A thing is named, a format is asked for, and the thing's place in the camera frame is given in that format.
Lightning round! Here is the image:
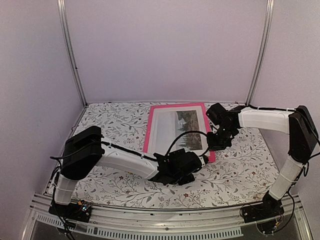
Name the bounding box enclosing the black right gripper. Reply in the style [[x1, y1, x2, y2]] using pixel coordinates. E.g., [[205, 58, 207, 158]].
[[206, 125, 236, 151]]

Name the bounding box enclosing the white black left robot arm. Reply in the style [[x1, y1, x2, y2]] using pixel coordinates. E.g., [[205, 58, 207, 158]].
[[53, 125, 209, 217]]

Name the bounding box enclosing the floral patterned table mat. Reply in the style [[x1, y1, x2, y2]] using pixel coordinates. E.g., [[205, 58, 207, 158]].
[[53, 103, 288, 209]]

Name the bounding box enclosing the pink picture frame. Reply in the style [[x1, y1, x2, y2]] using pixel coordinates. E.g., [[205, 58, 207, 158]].
[[143, 103, 211, 156]]

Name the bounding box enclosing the aluminium front rail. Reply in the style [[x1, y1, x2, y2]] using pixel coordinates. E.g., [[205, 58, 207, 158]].
[[22, 194, 313, 240]]

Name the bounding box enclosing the aluminium corner post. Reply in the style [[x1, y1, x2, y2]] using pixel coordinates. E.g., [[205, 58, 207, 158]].
[[245, 0, 275, 105], [57, 0, 88, 107]]

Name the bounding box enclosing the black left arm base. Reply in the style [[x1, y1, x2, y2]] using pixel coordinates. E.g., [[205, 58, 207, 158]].
[[48, 200, 92, 223]]

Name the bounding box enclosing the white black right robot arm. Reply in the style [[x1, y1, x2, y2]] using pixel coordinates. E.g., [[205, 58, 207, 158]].
[[206, 103, 320, 218]]

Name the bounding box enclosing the aluminium right corner post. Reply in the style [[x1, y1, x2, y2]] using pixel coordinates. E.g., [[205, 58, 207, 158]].
[[245, 0, 275, 105]]

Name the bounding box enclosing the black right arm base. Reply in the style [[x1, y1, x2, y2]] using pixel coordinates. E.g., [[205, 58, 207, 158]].
[[239, 191, 285, 235]]

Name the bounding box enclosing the aluminium left corner post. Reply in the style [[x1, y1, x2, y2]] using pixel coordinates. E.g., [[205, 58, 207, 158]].
[[57, 0, 88, 107]]

